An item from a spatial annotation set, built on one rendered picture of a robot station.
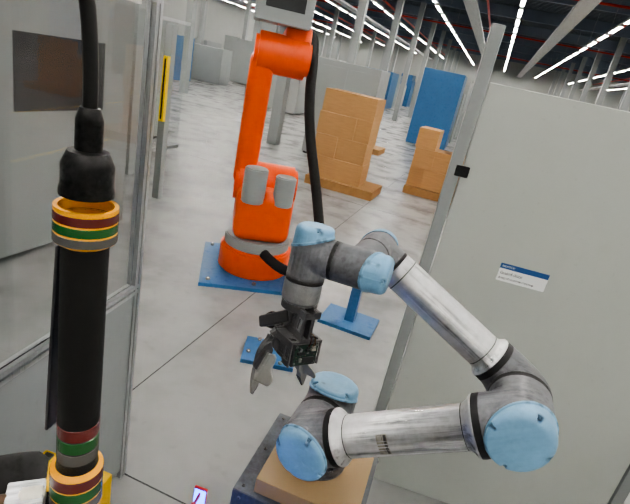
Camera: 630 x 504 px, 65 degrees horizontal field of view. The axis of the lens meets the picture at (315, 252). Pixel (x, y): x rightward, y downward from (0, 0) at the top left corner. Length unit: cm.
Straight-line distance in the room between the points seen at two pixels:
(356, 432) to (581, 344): 157
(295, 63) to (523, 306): 275
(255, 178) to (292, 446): 325
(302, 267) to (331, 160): 755
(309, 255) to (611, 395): 191
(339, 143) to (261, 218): 432
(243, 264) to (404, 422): 350
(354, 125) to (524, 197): 630
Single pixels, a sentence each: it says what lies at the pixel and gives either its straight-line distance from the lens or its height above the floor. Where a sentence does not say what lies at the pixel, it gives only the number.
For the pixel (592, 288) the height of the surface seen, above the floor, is 131.
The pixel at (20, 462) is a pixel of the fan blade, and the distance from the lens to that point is 74.
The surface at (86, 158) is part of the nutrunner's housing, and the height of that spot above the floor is 185.
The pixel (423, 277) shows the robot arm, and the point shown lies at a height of 159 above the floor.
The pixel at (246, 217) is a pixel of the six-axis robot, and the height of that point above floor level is 60.
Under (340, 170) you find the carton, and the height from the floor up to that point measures 34.
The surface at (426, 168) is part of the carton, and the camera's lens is 953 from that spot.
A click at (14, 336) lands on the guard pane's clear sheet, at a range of 161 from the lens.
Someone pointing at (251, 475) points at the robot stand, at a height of 100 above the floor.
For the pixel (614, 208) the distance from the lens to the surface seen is 224.
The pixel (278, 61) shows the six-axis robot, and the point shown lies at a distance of 422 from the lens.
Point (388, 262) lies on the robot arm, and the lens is 87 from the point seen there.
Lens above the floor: 194
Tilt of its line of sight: 21 degrees down
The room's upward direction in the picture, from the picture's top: 12 degrees clockwise
